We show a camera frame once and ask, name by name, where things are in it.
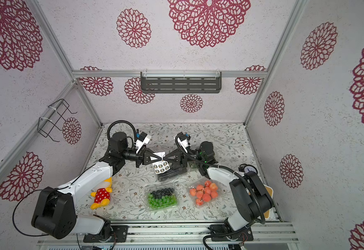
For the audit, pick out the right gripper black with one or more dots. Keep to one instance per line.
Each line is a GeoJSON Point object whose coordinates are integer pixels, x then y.
{"type": "Point", "coordinates": [183, 158]}

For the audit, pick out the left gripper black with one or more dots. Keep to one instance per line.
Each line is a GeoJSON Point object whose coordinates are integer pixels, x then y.
{"type": "Point", "coordinates": [143, 157]}

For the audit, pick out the white sticker label sheet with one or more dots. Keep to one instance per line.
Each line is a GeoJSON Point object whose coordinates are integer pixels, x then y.
{"type": "Point", "coordinates": [160, 165]}

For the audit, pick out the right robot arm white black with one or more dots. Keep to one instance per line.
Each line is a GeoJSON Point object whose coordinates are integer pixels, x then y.
{"type": "Point", "coordinates": [225, 232]}

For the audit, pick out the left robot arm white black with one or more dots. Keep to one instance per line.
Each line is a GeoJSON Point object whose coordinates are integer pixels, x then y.
{"type": "Point", "coordinates": [55, 212]}

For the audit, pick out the blackberry clamshell box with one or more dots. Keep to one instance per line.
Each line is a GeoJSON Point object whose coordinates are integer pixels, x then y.
{"type": "Point", "coordinates": [174, 171]}

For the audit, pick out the purple grape clamshell box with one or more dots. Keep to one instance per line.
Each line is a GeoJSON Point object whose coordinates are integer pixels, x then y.
{"type": "Point", "coordinates": [194, 164]}

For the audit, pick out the green grape blueberry clamshell box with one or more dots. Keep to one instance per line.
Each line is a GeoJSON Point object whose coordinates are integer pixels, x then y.
{"type": "Point", "coordinates": [159, 197]}

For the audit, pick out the floral table mat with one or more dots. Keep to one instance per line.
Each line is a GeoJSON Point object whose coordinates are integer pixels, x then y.
{"type": "Point", "coordinates": [128, 200]}

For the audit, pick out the yellow red plush toy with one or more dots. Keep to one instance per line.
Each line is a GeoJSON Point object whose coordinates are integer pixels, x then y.
{"type": "Point", "coordinates": [102, 194]}

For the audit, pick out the black alarm clock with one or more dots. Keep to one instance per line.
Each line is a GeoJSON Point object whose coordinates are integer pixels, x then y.
{"type": "Point", "coordinates": [246, 168]}

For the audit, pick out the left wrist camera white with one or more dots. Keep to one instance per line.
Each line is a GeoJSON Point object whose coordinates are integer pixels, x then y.
{"type": "Point", "coordinates": [141, 139]}

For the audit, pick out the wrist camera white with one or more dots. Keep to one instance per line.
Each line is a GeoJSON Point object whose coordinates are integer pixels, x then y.
{"type": "Point", "coordinates": [141, 139]}
{"type": "Point", "coordinates": [183, 142]}

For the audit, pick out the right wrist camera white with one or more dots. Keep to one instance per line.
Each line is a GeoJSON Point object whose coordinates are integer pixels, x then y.
{"type": "Point", "coordinates": [183, 142]}

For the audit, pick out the grey wall shelf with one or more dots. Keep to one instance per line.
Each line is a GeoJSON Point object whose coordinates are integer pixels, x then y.
{"type": "Point", "coordinates": [180, 83]}

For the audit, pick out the black wire wall rack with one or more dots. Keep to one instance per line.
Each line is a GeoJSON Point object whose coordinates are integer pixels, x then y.
{"type": "Point", "coordinates": [49, 122]}

